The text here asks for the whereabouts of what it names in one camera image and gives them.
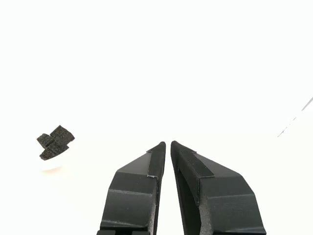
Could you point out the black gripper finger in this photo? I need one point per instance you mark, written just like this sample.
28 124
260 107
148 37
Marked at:
132 195
227 208

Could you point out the white bowl with spout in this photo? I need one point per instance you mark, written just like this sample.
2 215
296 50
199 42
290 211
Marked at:
52 166

